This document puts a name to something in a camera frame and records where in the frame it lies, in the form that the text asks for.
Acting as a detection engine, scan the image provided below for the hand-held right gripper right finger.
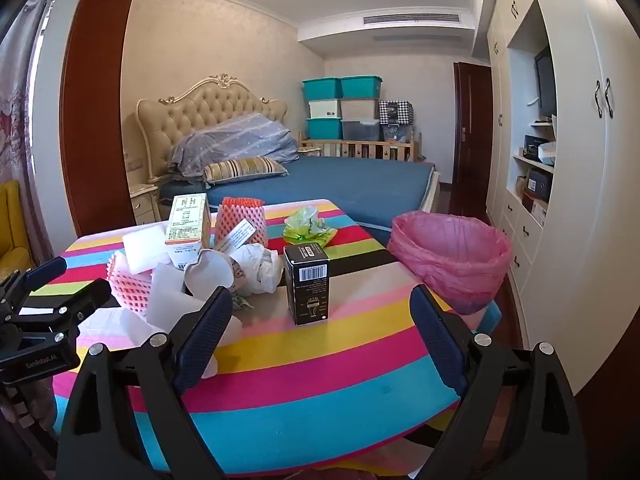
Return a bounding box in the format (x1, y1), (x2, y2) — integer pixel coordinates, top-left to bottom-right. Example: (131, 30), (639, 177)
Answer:
(409, 284), (588, 480)

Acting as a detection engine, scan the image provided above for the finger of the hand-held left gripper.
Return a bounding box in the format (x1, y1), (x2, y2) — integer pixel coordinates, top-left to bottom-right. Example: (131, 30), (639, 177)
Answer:
(0, 256), (69, 311)
(9, 277), (112, 333)

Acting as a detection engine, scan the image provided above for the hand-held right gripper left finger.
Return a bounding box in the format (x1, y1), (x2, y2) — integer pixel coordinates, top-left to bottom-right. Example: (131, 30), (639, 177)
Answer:
(55, 285), (236, 480)

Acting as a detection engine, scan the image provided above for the bin with pink liner bag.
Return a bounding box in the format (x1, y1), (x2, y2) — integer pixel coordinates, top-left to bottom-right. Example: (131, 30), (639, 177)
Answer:
(387, 211), (513, 316)

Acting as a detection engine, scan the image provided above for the black barcode box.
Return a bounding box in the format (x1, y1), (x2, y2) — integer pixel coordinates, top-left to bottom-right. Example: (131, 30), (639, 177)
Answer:
(283, 242), (332, 326)

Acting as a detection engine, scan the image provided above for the orange and white crochet piece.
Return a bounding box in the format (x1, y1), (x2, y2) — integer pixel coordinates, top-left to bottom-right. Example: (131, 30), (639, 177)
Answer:
(212, 196), (269, 253)

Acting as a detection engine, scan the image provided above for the white tissue sheet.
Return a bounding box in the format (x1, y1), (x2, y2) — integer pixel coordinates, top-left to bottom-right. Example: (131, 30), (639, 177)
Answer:
(77, 307), (168, 356)

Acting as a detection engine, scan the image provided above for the pink foam net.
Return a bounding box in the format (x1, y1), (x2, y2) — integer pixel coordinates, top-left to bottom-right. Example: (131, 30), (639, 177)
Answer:
(106, 251), (153, 317)

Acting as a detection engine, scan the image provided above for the yellow armchair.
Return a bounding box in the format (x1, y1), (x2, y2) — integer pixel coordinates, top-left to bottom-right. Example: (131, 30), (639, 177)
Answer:
(0, 180), (33, 281)

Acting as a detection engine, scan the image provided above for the white foam sheet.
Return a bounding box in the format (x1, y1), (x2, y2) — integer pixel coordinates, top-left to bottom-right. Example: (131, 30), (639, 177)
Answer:
(145, 262), (201, 331)

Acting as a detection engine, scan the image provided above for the crushed white paper cup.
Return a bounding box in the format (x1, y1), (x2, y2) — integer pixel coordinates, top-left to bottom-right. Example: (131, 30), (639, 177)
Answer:
(185, 250), (237, 297)

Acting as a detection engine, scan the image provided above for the white foam block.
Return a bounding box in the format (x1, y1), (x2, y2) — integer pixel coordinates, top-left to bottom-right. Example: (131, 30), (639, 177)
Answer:
(122, 224), (171, 275)

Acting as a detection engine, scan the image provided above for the crumpled white paper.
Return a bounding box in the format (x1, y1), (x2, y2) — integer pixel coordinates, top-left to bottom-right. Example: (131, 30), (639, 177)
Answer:
(231, 242), (286, 296)

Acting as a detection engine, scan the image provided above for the rainbow striped tablecloth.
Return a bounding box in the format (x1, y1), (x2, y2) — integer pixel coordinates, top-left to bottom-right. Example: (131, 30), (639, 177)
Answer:
(50, 199), (503, 480)

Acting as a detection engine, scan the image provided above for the white printed paper slip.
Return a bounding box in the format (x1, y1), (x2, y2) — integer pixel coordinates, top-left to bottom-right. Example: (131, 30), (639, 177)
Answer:
(214, 218), (261, 255)

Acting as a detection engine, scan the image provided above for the cream nightstand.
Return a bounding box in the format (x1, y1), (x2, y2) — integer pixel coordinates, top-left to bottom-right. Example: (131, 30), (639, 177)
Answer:
(130, 184), (168, 226)

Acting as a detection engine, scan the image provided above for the yellow and white medicine box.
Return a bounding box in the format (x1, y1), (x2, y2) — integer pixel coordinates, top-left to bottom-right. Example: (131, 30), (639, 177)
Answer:
(165, 193), (211, 267)

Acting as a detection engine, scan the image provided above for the green and white plastic wrapper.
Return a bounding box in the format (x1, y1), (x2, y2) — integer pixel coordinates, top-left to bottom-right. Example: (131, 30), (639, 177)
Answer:
(283, 206), (337, 247)

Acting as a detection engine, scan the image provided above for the pink lace curtain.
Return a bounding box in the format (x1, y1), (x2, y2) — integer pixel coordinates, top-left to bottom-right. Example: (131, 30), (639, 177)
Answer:
(0, 0), (56, 261)

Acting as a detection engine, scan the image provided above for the brown cardboard box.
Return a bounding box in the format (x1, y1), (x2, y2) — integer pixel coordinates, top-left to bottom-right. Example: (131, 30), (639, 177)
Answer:
(522, 195), (548, 228)

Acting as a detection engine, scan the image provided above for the striped pillow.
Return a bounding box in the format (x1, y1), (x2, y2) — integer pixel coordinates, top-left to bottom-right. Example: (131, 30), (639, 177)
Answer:
(202, 156), (290, 186)

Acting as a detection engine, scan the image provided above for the bed with blue mattress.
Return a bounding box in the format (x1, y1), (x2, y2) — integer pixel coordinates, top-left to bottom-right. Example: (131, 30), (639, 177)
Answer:
(157, 155), (441, 246)

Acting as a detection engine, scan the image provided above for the small black safe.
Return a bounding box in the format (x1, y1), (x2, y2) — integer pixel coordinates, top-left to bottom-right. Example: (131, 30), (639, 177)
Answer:
(526, 168), (553, 203)

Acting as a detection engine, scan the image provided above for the white built-in wardrobe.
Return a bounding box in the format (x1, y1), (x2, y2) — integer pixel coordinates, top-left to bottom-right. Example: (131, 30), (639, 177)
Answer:
(485, 0), (640, 396)

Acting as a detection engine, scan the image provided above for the blue-grey folded duvet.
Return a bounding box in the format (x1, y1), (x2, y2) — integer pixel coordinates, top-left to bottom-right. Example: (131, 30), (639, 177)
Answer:
(167, 112), (301, 178)

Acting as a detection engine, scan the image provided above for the black shelf box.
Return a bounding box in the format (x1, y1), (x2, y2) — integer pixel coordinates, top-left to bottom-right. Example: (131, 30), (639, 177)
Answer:
(523, 135), (550, 161)

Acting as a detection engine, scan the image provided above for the dark brown wooden door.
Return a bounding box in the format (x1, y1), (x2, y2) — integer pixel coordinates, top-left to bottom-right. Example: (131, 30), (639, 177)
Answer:
(452, 61), (494, 186)

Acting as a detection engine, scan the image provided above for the clear grey storage box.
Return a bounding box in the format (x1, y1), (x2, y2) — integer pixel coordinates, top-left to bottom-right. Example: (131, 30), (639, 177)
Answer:
(341, 120), (381, 142)

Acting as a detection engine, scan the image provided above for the beige tufted headboard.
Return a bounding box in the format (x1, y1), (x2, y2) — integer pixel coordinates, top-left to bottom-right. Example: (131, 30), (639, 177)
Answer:
(136, 74), (289, 186)

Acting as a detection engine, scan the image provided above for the black and white checkered bag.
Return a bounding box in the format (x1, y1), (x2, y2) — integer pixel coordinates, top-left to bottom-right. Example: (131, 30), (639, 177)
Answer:
(378, 100), (415, 126)

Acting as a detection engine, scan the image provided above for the teal storage box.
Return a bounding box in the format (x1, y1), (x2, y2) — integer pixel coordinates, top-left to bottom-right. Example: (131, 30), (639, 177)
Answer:
(301, 78), (344, 102)
(340, 76), (384, 100)
(305, 117), (344, 141)

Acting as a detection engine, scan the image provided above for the beige storage box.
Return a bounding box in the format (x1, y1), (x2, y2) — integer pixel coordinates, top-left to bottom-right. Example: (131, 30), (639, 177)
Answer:
(341, 98), (381, 122)

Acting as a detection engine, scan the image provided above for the white storage box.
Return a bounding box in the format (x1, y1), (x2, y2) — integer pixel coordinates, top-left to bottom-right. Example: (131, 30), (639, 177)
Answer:
(308, 99), (343, 120)

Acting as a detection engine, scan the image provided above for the black television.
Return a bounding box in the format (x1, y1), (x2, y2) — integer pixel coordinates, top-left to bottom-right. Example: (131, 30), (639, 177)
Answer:
(534, 46), (557, 118)

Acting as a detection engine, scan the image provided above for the white air conditioner grille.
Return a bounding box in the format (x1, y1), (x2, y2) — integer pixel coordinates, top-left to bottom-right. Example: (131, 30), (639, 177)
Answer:
(362, 12), (462, 27)

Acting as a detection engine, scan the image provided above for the wooden crib rail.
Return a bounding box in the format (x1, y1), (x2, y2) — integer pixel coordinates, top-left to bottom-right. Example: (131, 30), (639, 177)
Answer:
(297, 130), (423, 163)

